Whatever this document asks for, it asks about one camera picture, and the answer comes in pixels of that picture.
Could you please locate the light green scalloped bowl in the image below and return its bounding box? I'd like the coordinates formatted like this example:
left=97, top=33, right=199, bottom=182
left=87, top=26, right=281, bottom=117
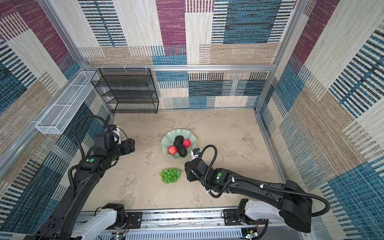
left=161, top=129, right=197, bottom=161

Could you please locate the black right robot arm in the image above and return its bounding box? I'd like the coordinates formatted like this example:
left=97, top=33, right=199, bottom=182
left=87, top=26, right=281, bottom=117
left=185, top=151, right=331, bottom=233

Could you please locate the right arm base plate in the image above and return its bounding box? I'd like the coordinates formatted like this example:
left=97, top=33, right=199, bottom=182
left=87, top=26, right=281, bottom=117
left=221, top=209, right=267, bottom=226

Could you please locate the dark fake avocado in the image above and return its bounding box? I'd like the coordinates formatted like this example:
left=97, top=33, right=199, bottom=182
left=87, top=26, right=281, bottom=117
left=174, top=136, right=184, bottom=146
left=176, top=143, right=188, bottom=157

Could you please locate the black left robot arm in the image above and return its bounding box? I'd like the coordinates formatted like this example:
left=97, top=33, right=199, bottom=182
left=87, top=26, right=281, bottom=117
left=24, top=124, right=135, bottom=240

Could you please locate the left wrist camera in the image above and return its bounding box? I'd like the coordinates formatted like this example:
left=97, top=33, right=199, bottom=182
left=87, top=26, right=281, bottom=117
left=109, top=125, right=121, bottom=144

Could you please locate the red fake fruit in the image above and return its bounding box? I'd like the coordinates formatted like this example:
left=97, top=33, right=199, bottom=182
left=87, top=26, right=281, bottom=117
left=183, top=139, right=192, bottom=148
left=168, top=146, right=178, bottom=155

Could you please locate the black wire shelf rack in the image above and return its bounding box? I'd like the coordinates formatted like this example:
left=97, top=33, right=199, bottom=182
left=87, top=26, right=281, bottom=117
left=91, top=68, right=159, bottom=114

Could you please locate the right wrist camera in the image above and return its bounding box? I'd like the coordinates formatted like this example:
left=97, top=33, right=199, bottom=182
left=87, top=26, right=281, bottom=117
left=191, top=148, right=201, bottom=160

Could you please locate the aluminium mounting rail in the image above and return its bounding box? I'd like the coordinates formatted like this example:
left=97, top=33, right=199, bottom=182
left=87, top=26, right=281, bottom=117
left=96, top=207, right=311, bottom=240

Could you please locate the white mesh wall basket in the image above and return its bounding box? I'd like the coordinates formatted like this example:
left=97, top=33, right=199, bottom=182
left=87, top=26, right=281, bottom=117
left=36, top=71, right=95, bottom=135

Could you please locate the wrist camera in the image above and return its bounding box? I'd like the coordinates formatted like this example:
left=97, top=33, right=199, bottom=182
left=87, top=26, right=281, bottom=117
left=109, top=125, right=121, bottom=144
left=191, top=148, right=201, bottom=160

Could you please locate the green fake grape bunch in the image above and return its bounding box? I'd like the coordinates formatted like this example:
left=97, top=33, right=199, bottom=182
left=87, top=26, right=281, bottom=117
left=160, top=168, right=182, bottom=184

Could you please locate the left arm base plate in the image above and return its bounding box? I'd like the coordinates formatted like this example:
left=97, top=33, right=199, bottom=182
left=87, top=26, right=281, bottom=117
left=121, top=212, right=143, bottom=231

